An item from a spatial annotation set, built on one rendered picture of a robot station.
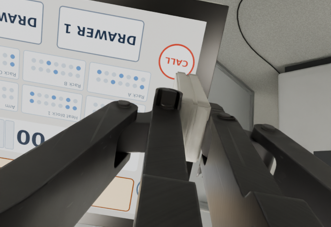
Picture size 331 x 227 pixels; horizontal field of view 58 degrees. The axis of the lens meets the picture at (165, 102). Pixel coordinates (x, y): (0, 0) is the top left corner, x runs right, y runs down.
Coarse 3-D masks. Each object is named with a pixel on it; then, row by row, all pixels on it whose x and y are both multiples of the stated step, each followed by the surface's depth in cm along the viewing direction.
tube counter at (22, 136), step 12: (0, 120) 36; (12, 120) 36; (0, 132) 37; (12, 132) 37; (24, 132) 37; (36, 132) 37; (0, 144) 37; (12, 144) 37; (24, 144) 37; (36, 144) 37
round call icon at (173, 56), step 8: (160, 48) 33; (168, 48) 33; (176, 48) 33; (184, 48) 33; (192, 48) 33; (160, 56) 34; (168, 56) 34; (176, 56) 34; (184, 56) 34; (192, 56) 34; (160, 64) 34; (168, 64) 34; (176, 64) 34; (184, 64) 34; (192, 64) 34; (160, 72) 34; (168, 72) 34; (176, 72) 34; (192, 72) 34
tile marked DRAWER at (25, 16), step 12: (0, 0) 32; (12, 0) 32; (24, 0) 32; (36, 0) 32; (0, 12) 32; (12, 12) 32; (24, 12) 32; (36, 12) 32; (0, 24) 33; (12, 24) 33; (24, 24) 33; (36, 24) 33; (0, 36) 33; (12, 36) 33; (24, 36) 33; (36, 36) 33
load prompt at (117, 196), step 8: (0, 160) 38; (8, 160) 38; (120, 176) 38; (112, 184) 39; (120, 184) 39; (128, 184) 39; (104, 192) 39; (112, 192) 39; (120, 192) 39; (128, 192) 39; (96, 200) 39; (104, 200) 39; (112, 200) 39; (120, 200) 39; (128, 200) 39; (104, 208) 40; (112, 208) 40; (120, 208) 40; (128, 208) 40
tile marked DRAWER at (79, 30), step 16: (64, 16) 32; (80, 16) 32; (96, 16) 32; (112, 16) 32; (64, 32) 33; (80, 32) 33; (96, 32) 33; (112, 32) 33; (128, 32) 33; (64, 48) 34; (80, 48) 34; (96, 48) 33; (112, 48) 33; (128, 48) 33
